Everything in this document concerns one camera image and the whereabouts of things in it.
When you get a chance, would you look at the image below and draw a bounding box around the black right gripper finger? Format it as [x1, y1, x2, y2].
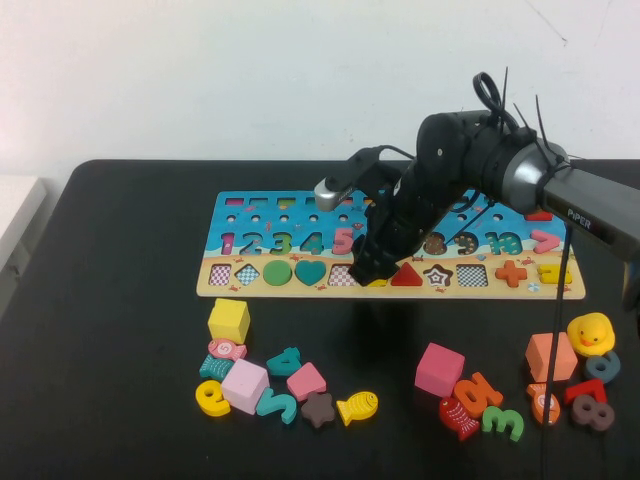
[348, 239, 376, 287]
[372, 252, 401, 281]

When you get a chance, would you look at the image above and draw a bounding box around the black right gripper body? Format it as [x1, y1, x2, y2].
[367, 159, 466, 261]

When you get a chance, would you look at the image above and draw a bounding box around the red wooden triangle piece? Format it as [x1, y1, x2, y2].
[390, 261, 426, 287]

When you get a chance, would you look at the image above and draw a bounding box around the teal wooden heart piece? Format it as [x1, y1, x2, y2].
[294, 259, 328, 287]

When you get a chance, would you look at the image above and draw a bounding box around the colourful wooden puzzle board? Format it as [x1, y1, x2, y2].
[194, 189, 586, 301]

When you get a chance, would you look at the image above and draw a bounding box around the green wooden circle piece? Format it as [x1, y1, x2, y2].
[262, 259, 293, 287]

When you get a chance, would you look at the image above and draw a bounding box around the brown wooden star piece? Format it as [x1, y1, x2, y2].
[300, 390, 336, 429]

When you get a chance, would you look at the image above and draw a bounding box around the pink wooden number five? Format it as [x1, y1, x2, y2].
[331, 227, 357, 256]

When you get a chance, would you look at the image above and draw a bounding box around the magenta wooden cube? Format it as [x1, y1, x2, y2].
[414, 341, 466, 399]

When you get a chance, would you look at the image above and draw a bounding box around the orange wooden plus sign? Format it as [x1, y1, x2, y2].
[494, 259, 528, 290]

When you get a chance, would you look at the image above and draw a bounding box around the teal wooden number four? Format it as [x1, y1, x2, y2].
[266, 346, 303, 377]

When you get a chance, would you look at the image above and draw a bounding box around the yellow wooden fish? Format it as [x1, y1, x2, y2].
[336, 390, 380, 427]

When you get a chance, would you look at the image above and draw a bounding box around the pink wooden greater-than sign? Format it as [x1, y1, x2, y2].
[530, 228, 561, 255]

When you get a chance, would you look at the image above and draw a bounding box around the yellow wooden cube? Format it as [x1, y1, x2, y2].
[207, 297, 251, 345]

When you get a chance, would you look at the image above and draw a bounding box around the black zip tie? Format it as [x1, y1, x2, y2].
[512, 102, 539, 139]
[499, 67, 510, 126]
[535, 94, 551, 151]

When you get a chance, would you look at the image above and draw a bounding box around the yellow wooden equals sign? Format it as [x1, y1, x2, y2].
[537, 263, 572, 286]

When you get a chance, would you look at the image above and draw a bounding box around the orange wooden number ten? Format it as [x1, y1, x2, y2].
[452, 371, 505, 412]

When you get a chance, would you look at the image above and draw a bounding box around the pink fish with five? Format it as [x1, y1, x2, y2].
[207, 337, 249, 361]

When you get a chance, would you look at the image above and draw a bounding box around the teal wooden number five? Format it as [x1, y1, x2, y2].
[256, 385, 299, 425]

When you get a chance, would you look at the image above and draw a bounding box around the red wooden fish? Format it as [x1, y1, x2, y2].
[438, 395, 481, 442]

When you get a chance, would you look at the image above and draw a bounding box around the light pink wooden cube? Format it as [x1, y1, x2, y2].
[220, 357, 272, 415]

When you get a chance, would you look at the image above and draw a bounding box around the salmon wooden cube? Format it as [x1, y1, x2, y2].
[524, 331, 579, 384]

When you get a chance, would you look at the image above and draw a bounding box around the teal wooden fish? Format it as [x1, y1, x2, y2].
[199, 353, 236, 383]

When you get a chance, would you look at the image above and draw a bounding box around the orange fish with ten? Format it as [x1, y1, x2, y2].
[525, 382, 562, 425]

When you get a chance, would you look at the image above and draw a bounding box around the green wooden number three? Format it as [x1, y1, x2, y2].
[481, 404, 525, 443]

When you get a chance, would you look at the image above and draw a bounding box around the yellow wooden number nine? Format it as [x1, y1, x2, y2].
[194, 378, 233, 417]

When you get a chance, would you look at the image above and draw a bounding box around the yellow rubber duck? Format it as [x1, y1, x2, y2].
[566, 312, 617, 359]

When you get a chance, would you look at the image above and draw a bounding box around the red wooden number seven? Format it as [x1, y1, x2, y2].
[563, 378, 609, 406]

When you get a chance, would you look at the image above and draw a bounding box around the blue number six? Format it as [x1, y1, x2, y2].
[583, 349, 622, 384]

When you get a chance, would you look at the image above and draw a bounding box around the brown wooden number eight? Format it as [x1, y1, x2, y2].
[570, 393, 615, 430]

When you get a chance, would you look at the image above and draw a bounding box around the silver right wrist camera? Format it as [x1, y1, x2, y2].
[313, 147, 401, 214]

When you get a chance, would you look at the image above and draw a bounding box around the black hanging arm cable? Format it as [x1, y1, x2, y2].
[539, 234, 574, 480]

